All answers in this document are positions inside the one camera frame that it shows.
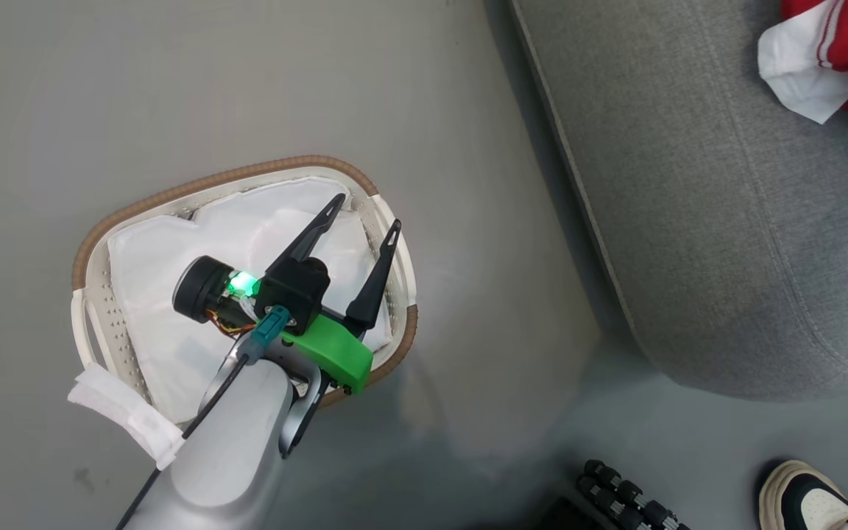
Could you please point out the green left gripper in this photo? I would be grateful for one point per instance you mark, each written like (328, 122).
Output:
(332, 352)

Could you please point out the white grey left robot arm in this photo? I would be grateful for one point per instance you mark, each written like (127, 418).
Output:
(232, 456)

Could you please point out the grey fabric sofa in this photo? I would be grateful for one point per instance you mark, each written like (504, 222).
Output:
(726, 191)

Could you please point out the white laundry basket brown rim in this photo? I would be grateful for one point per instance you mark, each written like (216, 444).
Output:
(387, 243)

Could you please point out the black round motor housing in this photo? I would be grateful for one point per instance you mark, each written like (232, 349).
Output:
(197, 288)

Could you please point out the white fabric basket liner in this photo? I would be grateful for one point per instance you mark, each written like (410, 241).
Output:
(166, 294)

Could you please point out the black and white sneaker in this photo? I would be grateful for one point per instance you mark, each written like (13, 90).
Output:
(810, 504)

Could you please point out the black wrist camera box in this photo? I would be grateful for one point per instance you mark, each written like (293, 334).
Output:
(295, 291)

